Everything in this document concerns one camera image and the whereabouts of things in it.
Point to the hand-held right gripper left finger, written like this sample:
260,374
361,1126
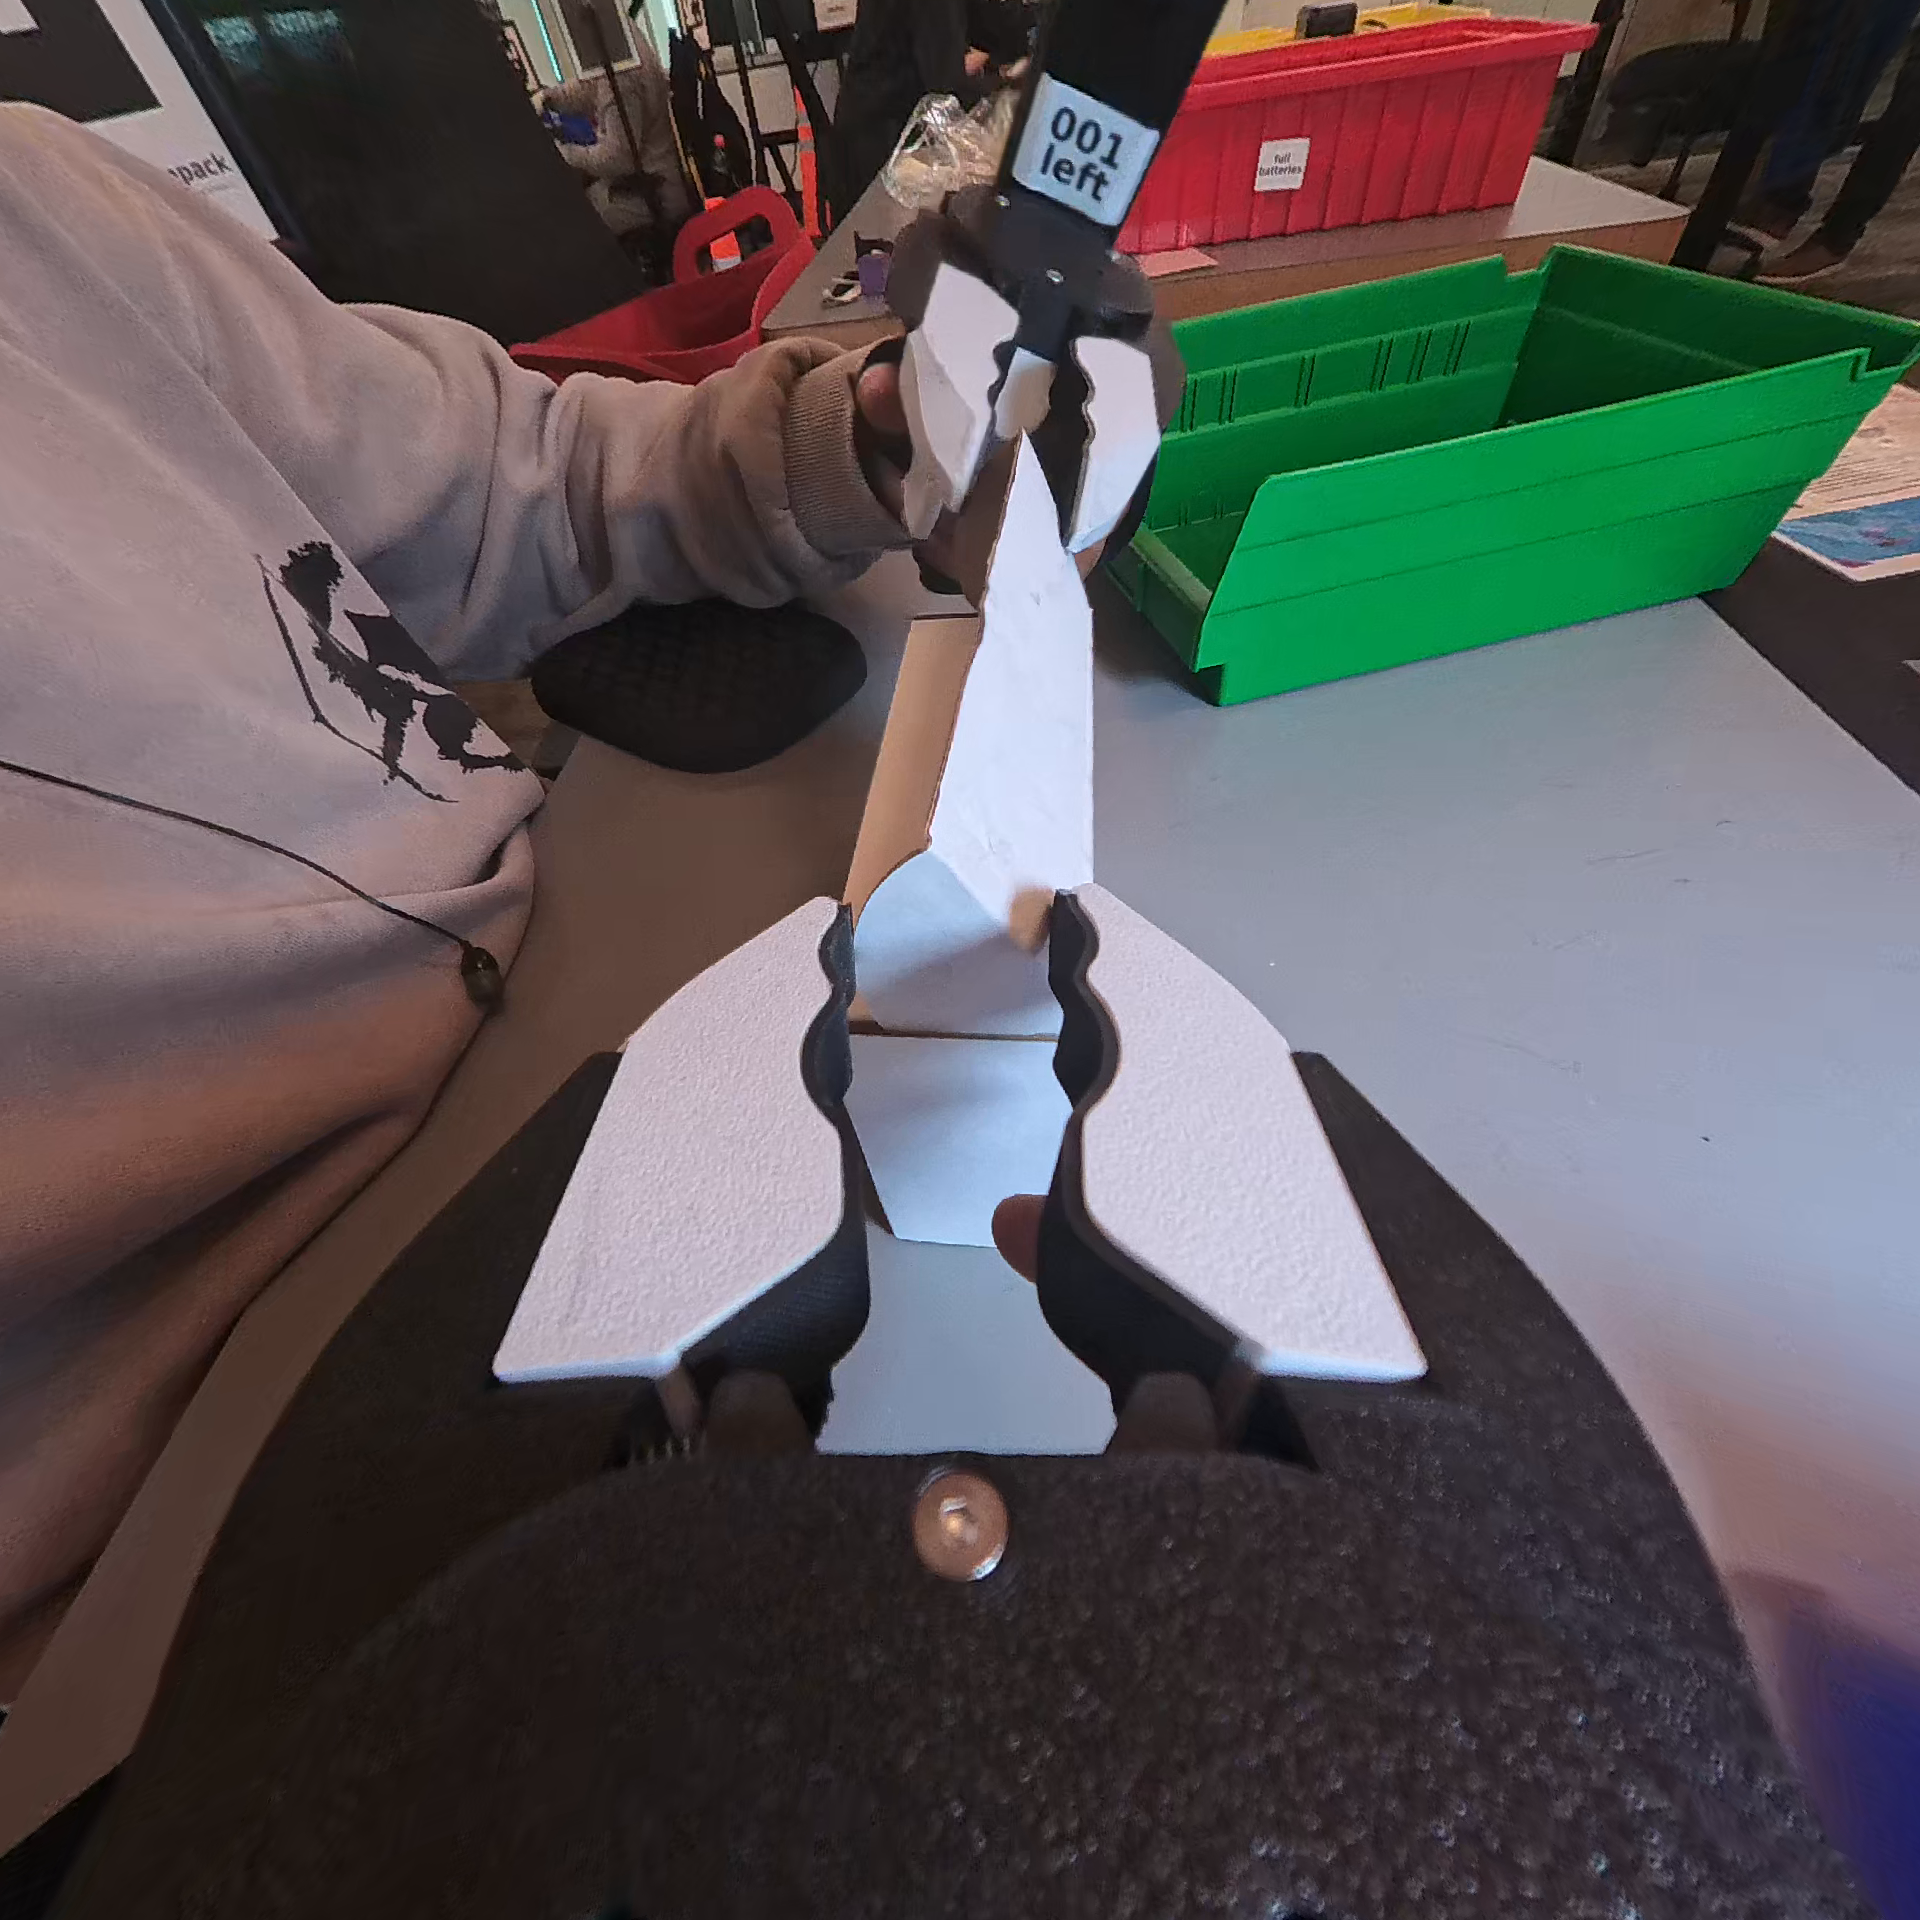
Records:
690,1170

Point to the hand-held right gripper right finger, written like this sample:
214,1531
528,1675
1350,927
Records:
1216,1185

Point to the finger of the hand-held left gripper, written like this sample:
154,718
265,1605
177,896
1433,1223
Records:
1122,436
952,392

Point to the white cardboard box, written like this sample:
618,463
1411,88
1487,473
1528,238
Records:
1021,706

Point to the green plastic bin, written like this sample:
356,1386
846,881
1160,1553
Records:
1500,510

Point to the person's left forearm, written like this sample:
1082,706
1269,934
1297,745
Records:
644,436

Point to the person's left hand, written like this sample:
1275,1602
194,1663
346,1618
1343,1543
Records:
881,398

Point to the yellow plastic lid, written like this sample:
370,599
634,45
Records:
1275,35

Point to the clear plastic wrap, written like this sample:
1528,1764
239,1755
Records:
946,142

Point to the red plastic bin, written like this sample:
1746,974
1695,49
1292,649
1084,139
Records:
1350,149

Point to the red plastic basket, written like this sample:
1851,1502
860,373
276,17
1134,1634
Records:
675,322

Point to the black chair armrest pad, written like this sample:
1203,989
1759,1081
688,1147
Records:
697,683

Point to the grey table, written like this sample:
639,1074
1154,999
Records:
1588,210

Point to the person's grey sweatshirt torso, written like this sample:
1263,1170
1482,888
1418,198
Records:
181,1049

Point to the printed paper sheet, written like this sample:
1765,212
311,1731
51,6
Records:
1868,495

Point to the white wall poster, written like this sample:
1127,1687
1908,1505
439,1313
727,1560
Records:
181,136

